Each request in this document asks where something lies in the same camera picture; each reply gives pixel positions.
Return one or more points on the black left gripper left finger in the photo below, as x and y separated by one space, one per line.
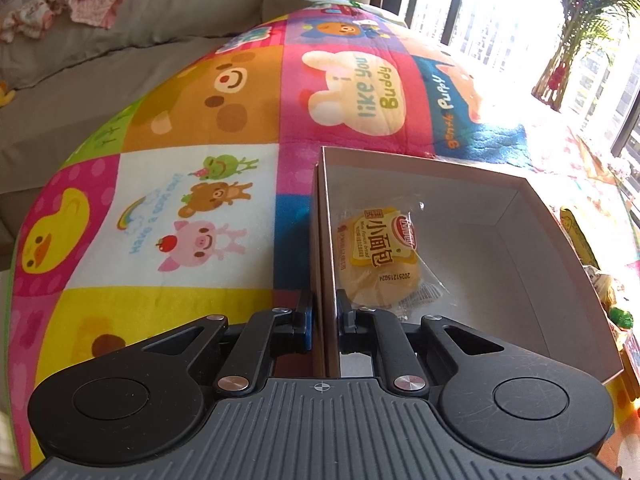
250 349

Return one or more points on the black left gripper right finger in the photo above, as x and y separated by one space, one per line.
378 333

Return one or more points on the packaged small bread bun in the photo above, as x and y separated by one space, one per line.
378 264

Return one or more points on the pink cardboard box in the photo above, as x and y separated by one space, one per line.
508 268

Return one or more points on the colourful cartoon play mat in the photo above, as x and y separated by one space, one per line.
190 211

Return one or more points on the green yellow snack packet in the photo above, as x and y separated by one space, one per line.
577 238

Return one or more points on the grey bed sheet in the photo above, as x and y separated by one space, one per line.
46 123

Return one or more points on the grey long pillow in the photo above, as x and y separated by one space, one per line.
138 24

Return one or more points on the yellow orange baby toy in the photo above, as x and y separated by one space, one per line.
6 95

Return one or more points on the pink white baby clothes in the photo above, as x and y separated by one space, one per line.
33 18

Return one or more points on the potted green plant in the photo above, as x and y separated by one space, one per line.
586 24

